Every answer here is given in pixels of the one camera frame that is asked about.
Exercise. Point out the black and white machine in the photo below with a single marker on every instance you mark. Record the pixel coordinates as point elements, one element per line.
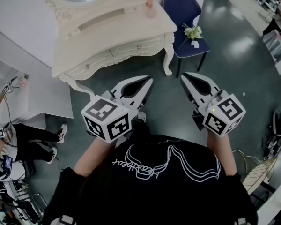
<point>275,130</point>

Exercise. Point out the person's right forearm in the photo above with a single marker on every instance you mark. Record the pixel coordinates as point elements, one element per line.
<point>221,153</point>

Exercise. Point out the white desk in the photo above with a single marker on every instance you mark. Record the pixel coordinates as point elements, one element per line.
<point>44,97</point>

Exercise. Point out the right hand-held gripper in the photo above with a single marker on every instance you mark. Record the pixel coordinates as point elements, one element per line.
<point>224,116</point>

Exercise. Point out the white paper tag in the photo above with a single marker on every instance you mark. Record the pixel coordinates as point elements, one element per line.
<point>195,44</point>

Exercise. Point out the person's black printed shirt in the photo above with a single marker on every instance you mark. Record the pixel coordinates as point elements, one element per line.
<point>150,184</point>

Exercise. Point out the person's shoe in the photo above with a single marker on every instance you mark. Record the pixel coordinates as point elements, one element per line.
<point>142,116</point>
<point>52,155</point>
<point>62,132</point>

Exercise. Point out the beige grid panel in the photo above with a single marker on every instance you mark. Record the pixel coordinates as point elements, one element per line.
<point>260,176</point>

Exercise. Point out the white flower bouquet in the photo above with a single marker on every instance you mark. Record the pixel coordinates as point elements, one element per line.
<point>193,32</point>

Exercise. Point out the white curved counter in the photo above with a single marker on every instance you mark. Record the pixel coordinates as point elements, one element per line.
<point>276,200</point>

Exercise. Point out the blue chair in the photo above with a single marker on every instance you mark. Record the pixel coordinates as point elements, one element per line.
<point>185,10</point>

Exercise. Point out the pink flower arrangement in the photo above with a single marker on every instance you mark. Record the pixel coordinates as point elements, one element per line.
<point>24,81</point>

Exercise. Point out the person's left forearm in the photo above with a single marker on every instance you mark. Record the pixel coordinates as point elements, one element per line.
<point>93,153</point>

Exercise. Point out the small screen device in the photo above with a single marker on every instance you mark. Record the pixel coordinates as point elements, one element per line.
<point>7,162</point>

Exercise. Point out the white ornate dressing table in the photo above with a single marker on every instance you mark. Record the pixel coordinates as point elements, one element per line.
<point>121,36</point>

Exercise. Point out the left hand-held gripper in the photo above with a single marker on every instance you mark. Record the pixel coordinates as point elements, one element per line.
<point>105,116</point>

